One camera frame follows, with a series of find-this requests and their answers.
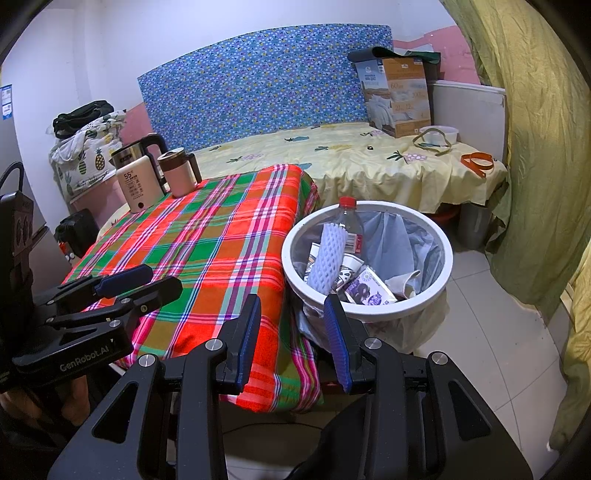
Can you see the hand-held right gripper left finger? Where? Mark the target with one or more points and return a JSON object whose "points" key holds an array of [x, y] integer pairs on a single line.
{"points": [[247, 341]]}

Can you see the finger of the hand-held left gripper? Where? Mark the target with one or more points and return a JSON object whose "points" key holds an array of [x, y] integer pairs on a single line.
{"points": [[157, 293], [124, 279]]}

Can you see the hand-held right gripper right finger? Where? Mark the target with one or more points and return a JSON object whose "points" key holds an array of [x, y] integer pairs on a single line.
{"points": [[337, 346]]}

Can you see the pink tissue box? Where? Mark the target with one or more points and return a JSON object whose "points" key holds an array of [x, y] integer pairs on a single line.
{"points": [[369, 288]]}

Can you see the white paper cup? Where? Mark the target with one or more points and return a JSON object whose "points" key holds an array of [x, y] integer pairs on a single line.
{"points": [[348, 270]]}

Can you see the white trash bin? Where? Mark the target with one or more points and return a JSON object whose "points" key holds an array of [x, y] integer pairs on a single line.
{"points": [[415, 307]]}

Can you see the white foam net sleeve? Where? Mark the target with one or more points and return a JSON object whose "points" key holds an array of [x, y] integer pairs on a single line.
{"points": [[328, 254]]}

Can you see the clear plastic bottle red cap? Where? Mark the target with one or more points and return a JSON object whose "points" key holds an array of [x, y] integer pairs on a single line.
{"points": [[348, 217]]}

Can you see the person's left hand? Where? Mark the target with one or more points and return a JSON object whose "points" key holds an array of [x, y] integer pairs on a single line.
{"points": [[41, 406]]}

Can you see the black suitcase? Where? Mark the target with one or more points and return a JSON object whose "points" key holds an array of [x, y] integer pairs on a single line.
{"points": [[76, 230]]}

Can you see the plaid tablecloth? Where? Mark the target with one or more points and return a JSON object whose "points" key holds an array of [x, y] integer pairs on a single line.
{"points": [[207, 240]]}

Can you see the pink storage box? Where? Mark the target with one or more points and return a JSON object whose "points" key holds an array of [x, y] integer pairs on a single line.
{"points": [[99, 198]]}

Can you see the pink pitcher with brown lid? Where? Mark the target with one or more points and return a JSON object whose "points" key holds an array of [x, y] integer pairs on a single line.
{"points": [[178, 177]]}

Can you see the clear bin liner bag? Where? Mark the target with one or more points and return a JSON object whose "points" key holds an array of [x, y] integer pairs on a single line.
{"points": [[392, 240]]}

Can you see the steel electric kettle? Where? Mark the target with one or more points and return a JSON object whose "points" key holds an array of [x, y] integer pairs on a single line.
{"points": [[127, 154]]}

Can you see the pineapple print quilt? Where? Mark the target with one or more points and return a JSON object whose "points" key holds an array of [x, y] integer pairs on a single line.
{"points": [[87, 157]]}

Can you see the black bag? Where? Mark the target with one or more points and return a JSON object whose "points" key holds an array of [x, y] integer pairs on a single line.
{"points": [[81, 117]]}

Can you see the red basin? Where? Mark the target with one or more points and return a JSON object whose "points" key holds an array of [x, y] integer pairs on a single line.
{"points": [[445, 214]]}

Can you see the grey refrigerator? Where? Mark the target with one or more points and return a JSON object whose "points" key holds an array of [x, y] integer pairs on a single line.
{"points": [[9, 138]]}

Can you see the yellow printed bedsheet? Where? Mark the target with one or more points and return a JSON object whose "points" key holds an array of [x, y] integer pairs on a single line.
{"points": [[346, 161]]}

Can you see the blue floral headboard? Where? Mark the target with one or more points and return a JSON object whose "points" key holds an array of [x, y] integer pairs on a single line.
{"points": [[258, 83]]}

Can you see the cardboard bedding box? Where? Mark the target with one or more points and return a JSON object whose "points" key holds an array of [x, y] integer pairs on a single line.
{"points": [[397, 97]]}

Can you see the white panel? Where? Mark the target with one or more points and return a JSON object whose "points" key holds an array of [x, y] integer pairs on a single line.
{"points": [[466, 106]]}

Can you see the green curtain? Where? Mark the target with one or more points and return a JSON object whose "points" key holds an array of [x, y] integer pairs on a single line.
{"points": [[531, 138]]}

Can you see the dark green cloth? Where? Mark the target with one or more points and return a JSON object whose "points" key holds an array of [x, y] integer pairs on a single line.
{"points": [[415, 54]]}

